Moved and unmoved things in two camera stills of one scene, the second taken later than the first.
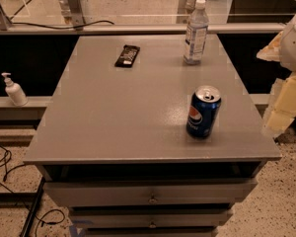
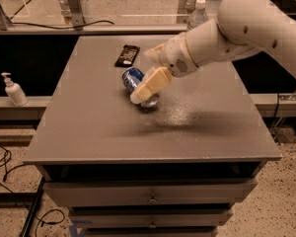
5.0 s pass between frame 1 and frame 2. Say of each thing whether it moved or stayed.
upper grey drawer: stayed
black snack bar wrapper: stayed
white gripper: moved
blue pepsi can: moved
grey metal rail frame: stayed
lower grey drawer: stayed
